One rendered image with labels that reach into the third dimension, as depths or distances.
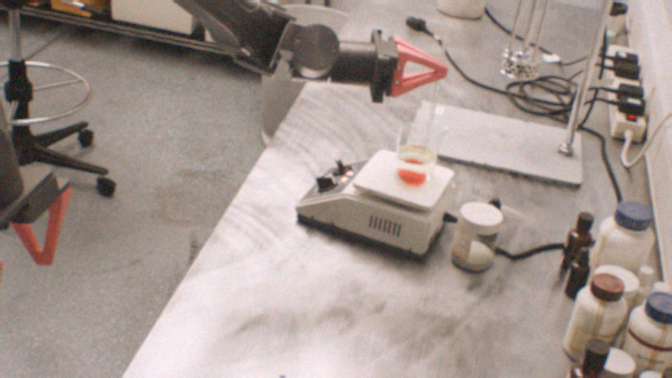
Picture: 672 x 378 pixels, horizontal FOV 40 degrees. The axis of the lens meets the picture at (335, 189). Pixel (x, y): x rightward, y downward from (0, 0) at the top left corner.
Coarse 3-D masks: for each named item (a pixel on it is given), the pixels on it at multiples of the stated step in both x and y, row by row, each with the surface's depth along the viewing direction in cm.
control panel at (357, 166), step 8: (368, 160) 141; (336, 168) 143; (360, 168) 139; (336, 176) 139; (344, 176) 138; (352, 176) 136; (344, 184) 134; (312, 192) 136; (320, 192) 135; (328, 192) 134; (336, 192) 132
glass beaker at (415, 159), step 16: (400, 128) 129; (416, 128) 133; (432, 128) 132; (400, 144) 129; (416, 144) 128; (432, 144) 128; (400, 160) 130; (416, 160) 129; (432, 160) 130; (400, 176) 131; (416, 176) 130; (432, 176) 132
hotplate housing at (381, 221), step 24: (360, 192) 131; (312, 216) 134; (336, 216) 133; (360, 216) 131; (384, 216) 130; (408, 216) 128; (432, 216) 129; (384, 240) 131; (408, 240) 130; (432, 240) 133
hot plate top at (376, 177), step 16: (384, 160) 137; (368, 176) 132; (384, 176) 133; (448, 176) 135; (368, 192) 130; (384, 192) 129; (400, 192) 129; (416, 192) 130; (432, 192) 130; (416, 208) 128; (432, 208) 128
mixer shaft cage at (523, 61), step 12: (540, 0) 153; (516, 12) 152; (516, 24) 152; (528, 24) 153; (540, 24) 151; (528, 36) 154; (540, 36) 152; (504, 48) 157; (516, 48) 158; (528, 48) 157; (504, 60) 156; (516, 60) 153; (528, 60) 154; (540, 60) 154; (504, 72) 156; (516, 72) 155; (528, 72) 154
